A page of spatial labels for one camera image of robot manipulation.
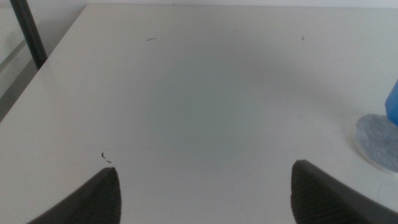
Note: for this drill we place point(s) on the round grey felt cup mat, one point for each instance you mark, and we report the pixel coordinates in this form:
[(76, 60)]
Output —
[(379, 141)]

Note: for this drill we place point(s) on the blue plastic cup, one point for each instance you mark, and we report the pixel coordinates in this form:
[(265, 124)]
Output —
[(393, 105)]

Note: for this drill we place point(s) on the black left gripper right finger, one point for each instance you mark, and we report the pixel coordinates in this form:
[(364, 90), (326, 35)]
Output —
[(323, 199)]

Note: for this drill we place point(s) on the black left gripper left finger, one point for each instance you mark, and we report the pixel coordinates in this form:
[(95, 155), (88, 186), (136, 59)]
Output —
[(93, 202)]

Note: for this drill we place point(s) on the black metal pole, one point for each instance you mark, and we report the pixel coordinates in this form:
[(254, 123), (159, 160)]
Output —
[(29, 34)]

